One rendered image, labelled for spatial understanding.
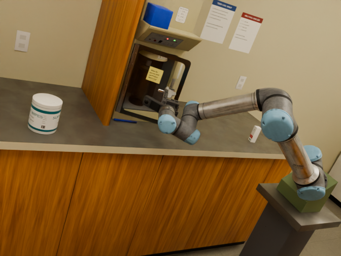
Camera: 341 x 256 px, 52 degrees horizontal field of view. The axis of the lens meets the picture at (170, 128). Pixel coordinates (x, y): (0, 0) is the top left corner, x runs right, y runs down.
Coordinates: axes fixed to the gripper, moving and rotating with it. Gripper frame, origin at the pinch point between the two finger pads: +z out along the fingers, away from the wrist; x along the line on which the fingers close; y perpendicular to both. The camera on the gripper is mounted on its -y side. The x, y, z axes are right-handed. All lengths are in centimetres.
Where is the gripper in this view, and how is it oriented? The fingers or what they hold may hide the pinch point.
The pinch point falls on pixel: (162, 97)
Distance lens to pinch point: 178.3
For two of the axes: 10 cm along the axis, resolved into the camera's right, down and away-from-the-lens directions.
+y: 9.5, 2.9, 1.4
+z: -0.1, -4.1, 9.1
